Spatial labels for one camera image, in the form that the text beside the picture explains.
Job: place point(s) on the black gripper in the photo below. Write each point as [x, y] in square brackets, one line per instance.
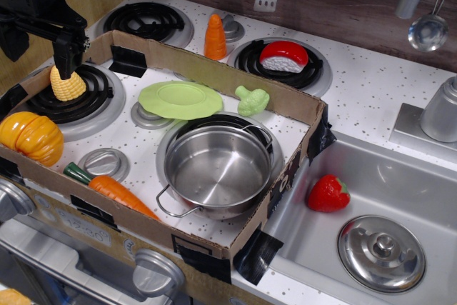
[48, 19]

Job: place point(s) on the green toy broccoli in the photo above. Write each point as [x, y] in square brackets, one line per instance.
[251, 102]

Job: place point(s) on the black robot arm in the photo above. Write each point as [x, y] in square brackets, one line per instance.
[52, 20]

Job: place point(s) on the stainless steel pot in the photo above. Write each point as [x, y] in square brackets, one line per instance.
[218, 172]

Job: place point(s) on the steel pot lid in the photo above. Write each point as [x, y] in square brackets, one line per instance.
[381, 254]

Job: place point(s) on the yellow toy corn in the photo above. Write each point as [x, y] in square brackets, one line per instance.
[66, 89]

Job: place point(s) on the brown cardboard fence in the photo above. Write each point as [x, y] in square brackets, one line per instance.
[298, 120]

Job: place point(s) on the front left black burner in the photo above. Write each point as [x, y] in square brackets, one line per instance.
[94, 110]

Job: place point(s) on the orange toy pumpkin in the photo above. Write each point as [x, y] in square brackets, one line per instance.
[34, 136]

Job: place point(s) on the back left black burner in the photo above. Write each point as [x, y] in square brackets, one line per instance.
[150, 20]

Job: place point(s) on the grey stove knob centre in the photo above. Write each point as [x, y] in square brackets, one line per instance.
[148, 120]

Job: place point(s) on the grey stove knob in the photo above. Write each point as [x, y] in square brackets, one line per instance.
[148, 120]
[233, 30]
[106, 162]

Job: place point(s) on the grey stove knob front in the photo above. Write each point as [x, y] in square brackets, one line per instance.
[106, 162]

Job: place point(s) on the green plastic plate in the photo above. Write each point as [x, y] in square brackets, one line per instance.
[183, 100]

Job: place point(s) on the orange toy carrot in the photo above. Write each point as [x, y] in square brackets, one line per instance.
[109, 187]

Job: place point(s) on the grey oven knob left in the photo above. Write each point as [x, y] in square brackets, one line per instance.
[14, 201]

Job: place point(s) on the grey oven knob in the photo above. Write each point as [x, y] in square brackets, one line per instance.
[156, 275]
[14, 201]

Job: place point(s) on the orange toy carrot cone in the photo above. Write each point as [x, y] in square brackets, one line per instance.
[215, 39]

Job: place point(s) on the grey stove knob back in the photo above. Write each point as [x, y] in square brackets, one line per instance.
[233, 30]

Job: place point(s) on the red white toy sushi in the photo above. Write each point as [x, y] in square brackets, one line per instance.
[284, 56]

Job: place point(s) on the grey oven knob right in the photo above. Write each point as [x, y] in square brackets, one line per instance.
[156, 275]

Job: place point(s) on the back right black burner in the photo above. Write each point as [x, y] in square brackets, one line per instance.
[315, 79]

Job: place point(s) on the red toy strawberry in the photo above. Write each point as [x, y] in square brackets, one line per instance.
[329, 194]

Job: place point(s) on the grey sink basin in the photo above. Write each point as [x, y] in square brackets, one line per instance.
[418, 195]

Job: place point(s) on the hanging steel ladle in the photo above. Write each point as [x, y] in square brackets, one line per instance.
[429, 32]

